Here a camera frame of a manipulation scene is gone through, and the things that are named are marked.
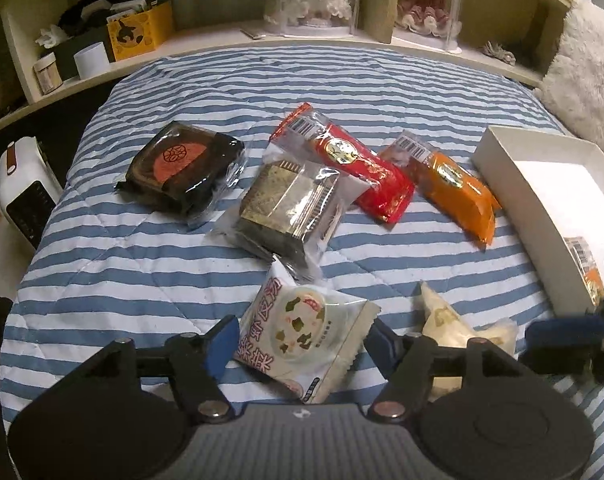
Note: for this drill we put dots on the white space heater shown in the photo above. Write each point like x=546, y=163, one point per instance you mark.
x=24, y=190

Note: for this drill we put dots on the white fluffy pillow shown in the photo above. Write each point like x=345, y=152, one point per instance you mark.
x=587, y=75

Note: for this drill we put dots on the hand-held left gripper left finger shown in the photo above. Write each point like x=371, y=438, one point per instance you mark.
x=221, y=347

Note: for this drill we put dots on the pale yellow pastry packet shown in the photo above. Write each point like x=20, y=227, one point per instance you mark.
x=452, y=325

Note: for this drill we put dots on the small jar white lid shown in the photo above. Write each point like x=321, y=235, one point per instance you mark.
x=46, y=74

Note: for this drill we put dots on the black box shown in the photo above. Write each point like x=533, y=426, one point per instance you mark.
x=67, y=56

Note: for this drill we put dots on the wooden shelf unit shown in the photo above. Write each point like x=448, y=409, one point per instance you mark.
x=221, y=0

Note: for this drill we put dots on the white round pastry packet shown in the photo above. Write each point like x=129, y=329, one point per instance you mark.
x=302, y=335

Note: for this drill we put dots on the silver ornament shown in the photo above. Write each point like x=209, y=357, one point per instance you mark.
x=499, y=52

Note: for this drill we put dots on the pink dressed doll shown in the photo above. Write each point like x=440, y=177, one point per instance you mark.
x=427, y=2

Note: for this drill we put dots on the yellow cardboard box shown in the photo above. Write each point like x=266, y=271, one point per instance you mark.
x=136, y=32

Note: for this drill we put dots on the black hat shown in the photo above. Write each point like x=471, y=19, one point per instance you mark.
x=101, y=2

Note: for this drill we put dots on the dark mooncake packet orange label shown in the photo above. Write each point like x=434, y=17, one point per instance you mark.
x=181, y=170

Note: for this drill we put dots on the white crumpled tissue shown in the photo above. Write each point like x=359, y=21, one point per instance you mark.
x=49, y=37

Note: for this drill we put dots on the white cup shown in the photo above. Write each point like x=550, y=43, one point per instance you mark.
x=91, y=61

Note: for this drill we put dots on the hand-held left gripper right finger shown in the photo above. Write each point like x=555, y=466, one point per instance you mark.
x=382, y=347

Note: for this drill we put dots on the white cardboard tray box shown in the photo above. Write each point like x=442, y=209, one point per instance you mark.
x=547, y=190

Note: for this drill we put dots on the silver gold cake packet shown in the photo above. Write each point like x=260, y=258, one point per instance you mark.
x=287, y=210

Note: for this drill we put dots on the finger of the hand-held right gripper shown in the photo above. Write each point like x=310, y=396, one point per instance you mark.
x=557, y=362
x=562, y=332

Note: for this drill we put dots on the red snack packet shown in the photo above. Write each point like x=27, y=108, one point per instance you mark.
x=372, y=175

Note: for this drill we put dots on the blue striped blanket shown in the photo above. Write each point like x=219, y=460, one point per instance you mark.
x=131, y=285

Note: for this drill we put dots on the orange snack packet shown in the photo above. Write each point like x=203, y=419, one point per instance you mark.
x=457, y=190
x=589, y=270

